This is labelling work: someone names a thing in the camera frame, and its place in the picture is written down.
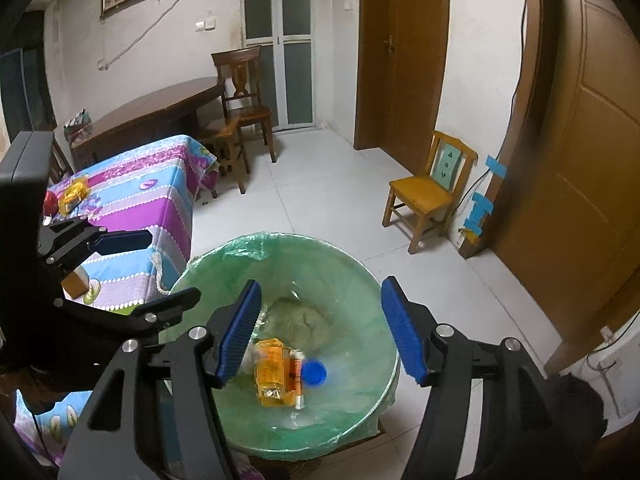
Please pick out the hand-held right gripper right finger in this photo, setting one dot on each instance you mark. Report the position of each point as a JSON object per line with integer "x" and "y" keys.
{"x": 400, "y": 332}

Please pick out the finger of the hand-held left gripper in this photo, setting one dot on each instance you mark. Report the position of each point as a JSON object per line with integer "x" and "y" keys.
{"x": 125, "y": 242}
{"x": 165, "y": 305}

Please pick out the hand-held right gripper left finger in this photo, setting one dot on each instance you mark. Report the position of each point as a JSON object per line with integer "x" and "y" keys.
{"x": 240, "y": 332}

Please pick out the green plastic basin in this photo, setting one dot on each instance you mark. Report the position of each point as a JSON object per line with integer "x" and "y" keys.
{"x": 350, "y": 310}

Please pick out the orange plastic bottle in bin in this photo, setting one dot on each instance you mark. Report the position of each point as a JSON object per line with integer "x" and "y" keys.
{"x": 272, "y": 370}

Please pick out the striped floral tablecloth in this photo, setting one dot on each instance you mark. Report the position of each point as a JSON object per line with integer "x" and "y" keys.
{"x": 140, "y": 195}

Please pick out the beige block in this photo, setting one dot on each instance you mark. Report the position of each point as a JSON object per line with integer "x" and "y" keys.
{"x": 75, "y": 284}

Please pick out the crumpled paper wad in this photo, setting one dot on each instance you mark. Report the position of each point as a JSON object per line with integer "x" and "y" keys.
{"x": 300, "y": 322}

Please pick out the red apple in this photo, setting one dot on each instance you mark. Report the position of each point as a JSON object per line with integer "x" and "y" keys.
{"x": 51, "y": 203}

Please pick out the yellow candy wrapper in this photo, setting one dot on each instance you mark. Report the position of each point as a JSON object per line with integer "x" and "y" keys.
{"x": 72, "y": 197}

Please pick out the blue bottle cap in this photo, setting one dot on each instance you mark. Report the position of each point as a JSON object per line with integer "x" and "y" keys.
{"x": 314, "y": 372}

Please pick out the dark wooden chair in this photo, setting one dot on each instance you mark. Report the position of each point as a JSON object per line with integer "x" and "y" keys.
{"x": 240, "y": 80}
{"x": 60, "y": 160}

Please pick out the small cluttered basket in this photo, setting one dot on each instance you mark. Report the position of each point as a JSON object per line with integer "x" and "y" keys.
{"x": 77, "y": 122}

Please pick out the dark wooden table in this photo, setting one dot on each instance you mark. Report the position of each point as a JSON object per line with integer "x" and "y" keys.
{"x": 150, "y": 110}

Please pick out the small yellow wooden chair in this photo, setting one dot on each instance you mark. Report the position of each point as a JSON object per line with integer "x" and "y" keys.
{"x": 420, "y": 195}

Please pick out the blue tape piece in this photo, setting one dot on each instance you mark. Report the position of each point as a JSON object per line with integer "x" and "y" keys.
{"x": 496, "y": 166}
{"x": 479, "y": 212}

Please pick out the dark wooden stool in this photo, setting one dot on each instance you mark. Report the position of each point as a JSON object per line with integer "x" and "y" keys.
{"x": 220, "y": 132}

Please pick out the dark window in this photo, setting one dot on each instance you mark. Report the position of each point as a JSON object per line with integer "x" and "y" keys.
{"x": 25, "y": 85}

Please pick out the frosted glass door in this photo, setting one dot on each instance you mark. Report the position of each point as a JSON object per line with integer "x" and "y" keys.
{"x": 280, "y": 60}

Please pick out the large brown panel door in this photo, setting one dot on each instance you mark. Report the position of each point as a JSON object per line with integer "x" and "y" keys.
{"x": 590, "y": 160}

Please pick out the brown wooden door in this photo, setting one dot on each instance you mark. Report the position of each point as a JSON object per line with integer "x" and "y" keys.
{"x": 410, "y": 60}

